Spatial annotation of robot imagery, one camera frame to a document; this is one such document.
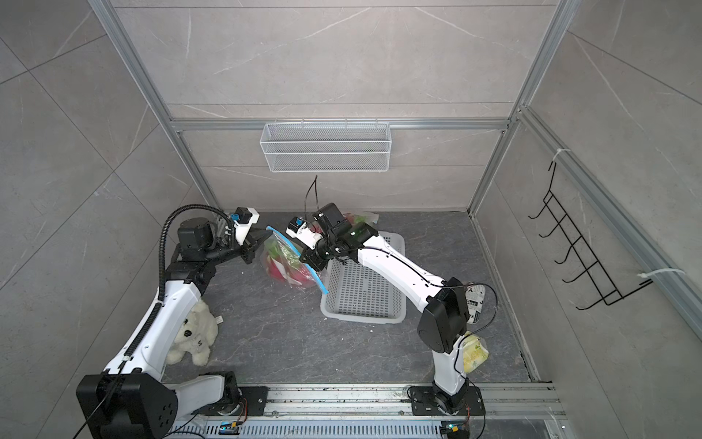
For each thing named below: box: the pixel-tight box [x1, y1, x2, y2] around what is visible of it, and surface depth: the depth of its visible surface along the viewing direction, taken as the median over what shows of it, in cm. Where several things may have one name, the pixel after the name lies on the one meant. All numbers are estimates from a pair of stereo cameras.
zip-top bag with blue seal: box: [260, 224, 330, 296], surface depth 78 cm
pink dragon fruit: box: [265, 239, 317, 286], surface depth 78 cm
